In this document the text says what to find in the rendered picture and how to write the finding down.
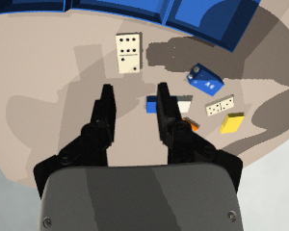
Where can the white domino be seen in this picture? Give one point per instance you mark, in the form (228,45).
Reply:
(128,52)
(219,105)

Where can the blue and white eraser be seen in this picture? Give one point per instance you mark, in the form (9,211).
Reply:
(183,103)

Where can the blue nine-volt battery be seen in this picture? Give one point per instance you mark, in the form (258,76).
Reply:
(204,79)

